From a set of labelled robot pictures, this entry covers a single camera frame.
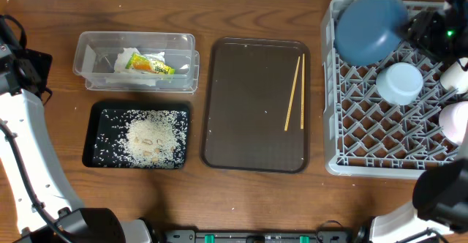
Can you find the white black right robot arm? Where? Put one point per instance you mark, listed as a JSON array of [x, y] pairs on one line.
[[439, 200]]

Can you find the dark blue plate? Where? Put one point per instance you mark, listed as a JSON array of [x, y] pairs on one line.
[[367, 30]]

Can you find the wooden chopstick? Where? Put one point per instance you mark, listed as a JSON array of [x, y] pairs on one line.
[[292, 93], [302, 89]]

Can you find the dark brown serving tray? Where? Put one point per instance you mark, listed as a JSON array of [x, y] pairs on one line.
[[247, 101]]

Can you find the pink bowl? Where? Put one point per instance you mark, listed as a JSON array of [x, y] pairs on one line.
[[453, 121]]

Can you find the clear plastic container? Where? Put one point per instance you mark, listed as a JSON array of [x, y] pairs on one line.
[[97, 50]]

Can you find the yellow green snack wrapper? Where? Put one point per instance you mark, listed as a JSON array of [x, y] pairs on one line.
[[146, 64]]

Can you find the white plastic cup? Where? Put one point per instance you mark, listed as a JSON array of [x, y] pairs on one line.
[[455, 77]]

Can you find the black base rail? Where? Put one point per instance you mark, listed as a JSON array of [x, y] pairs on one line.
[[190, 236]]

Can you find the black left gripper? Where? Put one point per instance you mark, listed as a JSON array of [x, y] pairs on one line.
[[37, 61]]

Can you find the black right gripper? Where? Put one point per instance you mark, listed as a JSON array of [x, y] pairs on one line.
[[417, 31]]

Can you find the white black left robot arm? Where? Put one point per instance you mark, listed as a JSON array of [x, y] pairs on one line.
[[48, 209]]

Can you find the light blue small bowl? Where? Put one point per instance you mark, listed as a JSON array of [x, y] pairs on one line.
[[399, 84]]

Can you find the white rice pile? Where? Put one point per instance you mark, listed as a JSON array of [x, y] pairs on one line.
[[140, 139]]

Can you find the grey dishwasher rack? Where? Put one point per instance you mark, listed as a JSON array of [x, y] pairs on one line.
[[366, 136]]

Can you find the black plastic tray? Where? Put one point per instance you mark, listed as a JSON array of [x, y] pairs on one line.
[[89, 137]]

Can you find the white paper napkin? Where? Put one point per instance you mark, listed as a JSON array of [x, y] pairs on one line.
[[121, 61]]

